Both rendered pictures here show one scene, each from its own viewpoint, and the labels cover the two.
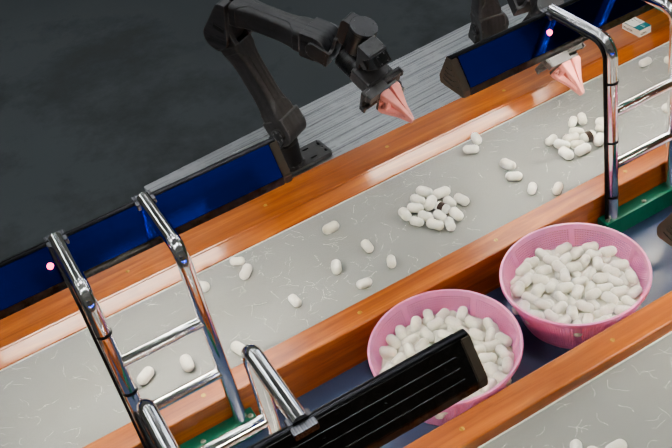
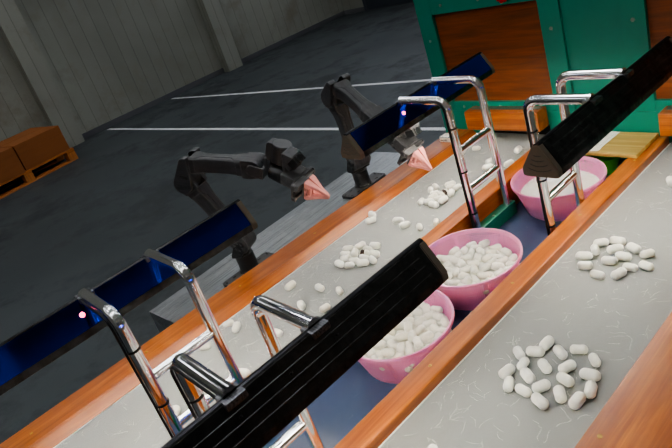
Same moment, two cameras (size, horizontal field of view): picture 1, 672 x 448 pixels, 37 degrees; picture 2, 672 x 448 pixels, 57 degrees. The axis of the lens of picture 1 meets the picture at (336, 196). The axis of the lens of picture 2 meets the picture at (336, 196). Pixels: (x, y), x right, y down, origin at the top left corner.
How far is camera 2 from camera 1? 0.50 m
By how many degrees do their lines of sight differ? 19
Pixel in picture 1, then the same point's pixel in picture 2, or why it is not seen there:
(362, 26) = (281, 143)
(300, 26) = (239, 158)
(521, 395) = (464, 332)
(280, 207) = (251, 284)
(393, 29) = not seen: hidden behind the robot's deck
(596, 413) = (521, 329)
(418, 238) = (353, 274)
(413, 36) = not seen: hidden behind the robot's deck
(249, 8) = (202, 157)
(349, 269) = (311, 304)
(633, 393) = (541, 310)
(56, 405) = not seen: outside the picture
